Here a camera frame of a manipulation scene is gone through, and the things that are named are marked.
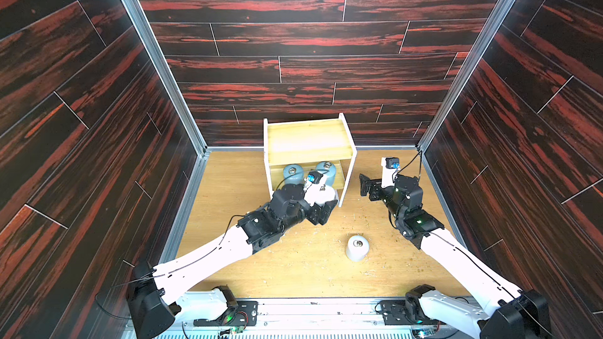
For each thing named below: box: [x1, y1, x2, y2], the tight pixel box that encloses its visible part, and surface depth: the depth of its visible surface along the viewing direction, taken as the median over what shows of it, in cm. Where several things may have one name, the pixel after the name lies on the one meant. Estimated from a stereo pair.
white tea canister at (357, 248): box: [347, 235, 370, 262], surface depth 82 cm
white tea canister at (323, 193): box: [314, 184, 337, 207], surface depth 67 cm
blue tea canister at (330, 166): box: [315, 160, 337, 186], surface depth 84 cm
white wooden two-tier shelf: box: [263, 113, 358, 208], surface depth 80 cm
